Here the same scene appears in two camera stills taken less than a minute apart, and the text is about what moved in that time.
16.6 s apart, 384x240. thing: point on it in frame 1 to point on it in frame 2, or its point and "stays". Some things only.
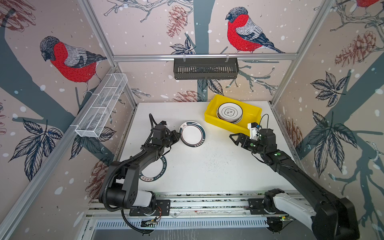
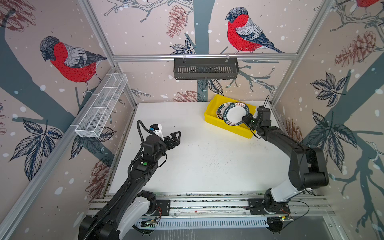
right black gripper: [241, 136] to [246, 120]
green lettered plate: [154, 170] to [233, 113]
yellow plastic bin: [252, 113] stays
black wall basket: [208, 69] stays
